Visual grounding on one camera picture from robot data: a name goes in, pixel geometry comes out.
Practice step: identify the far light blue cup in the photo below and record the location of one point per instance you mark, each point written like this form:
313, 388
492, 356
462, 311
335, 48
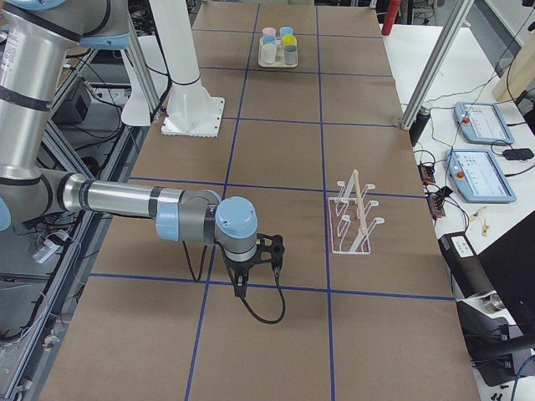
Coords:
285, 30

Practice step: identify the black power adapter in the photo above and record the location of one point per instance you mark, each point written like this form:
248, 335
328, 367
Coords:
519, 154

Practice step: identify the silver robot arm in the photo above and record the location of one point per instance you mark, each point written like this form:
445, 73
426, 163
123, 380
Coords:
40, 35

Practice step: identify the black box with label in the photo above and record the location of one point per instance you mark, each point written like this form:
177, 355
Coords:
464, 264

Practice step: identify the red bottle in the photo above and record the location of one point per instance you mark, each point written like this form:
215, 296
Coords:
390, 17

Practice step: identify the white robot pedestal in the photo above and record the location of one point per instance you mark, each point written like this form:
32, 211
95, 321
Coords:
164, 68

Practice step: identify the grey plastic cup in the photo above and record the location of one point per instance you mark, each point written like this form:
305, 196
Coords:
290, 54

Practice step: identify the near teach pendant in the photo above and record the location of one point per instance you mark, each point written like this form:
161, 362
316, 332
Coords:
478, 178

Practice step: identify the white plastic cup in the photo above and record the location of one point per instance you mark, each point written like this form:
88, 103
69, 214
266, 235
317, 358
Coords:
268, 53

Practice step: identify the aluminium frame post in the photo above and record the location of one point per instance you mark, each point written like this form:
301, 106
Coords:
436, 59

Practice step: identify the cream plastic tray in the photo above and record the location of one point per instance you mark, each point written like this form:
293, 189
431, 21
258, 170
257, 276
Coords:
279, 63

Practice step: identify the light blue cup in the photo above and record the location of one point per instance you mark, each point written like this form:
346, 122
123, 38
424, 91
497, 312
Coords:
268, 39
285, 30

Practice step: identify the white wire cup rack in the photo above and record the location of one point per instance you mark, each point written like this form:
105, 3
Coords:
350, 227

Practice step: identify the pink plastic cup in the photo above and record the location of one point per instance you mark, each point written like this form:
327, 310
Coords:
269, 31

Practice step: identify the teach pendant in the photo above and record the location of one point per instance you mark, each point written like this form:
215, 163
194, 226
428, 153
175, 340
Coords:
478, 178
482, 124

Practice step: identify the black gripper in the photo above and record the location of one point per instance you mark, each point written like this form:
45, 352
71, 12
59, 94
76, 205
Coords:
240, 269

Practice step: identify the yellow plastic cup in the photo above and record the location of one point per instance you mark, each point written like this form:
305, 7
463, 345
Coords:
288, 40

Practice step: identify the far teach pendant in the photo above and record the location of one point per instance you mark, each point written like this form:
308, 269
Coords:
482, 124

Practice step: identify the near light blue cup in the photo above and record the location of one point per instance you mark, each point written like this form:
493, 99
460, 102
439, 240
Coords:
268, 39

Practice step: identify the black monitor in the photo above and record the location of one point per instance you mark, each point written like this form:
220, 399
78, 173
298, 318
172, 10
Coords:
509, 265

